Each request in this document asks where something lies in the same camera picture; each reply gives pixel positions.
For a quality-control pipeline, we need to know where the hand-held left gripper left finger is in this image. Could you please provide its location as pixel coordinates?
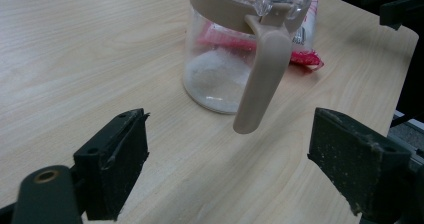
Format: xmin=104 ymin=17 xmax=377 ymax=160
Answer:
xmin=73 ymin=108 xmax=150 ymax=222

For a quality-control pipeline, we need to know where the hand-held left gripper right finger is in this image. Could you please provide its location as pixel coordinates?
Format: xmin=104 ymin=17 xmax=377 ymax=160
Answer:
xmin=307 ymin=107 xmax=413 ymax=217

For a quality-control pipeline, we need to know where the red and white plastic bag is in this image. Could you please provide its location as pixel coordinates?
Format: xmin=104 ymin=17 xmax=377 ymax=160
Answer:
xmin=289 ymin=0 xmax=325 ymax=72

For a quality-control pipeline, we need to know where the clear jar with beige lid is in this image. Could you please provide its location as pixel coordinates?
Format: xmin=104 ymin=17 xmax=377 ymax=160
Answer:
xmin=182 ymin=0 xmax=318 ymax=135

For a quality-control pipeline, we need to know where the black stand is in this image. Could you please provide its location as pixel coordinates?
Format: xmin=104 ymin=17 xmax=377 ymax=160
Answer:
xmin=359 ymin=0 xmax=424 ymax=31

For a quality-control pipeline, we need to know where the metal floor rail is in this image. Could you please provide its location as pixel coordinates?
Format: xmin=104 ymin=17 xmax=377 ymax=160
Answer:
xmin=388 ymin=112 xmax=424 ymax=162

